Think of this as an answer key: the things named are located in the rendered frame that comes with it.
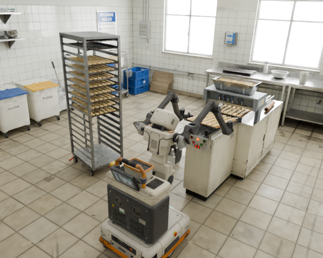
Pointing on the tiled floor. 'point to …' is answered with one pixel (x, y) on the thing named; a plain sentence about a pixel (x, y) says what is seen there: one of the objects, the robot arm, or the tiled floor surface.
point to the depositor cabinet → (255, 141)
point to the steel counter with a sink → (321, 119)
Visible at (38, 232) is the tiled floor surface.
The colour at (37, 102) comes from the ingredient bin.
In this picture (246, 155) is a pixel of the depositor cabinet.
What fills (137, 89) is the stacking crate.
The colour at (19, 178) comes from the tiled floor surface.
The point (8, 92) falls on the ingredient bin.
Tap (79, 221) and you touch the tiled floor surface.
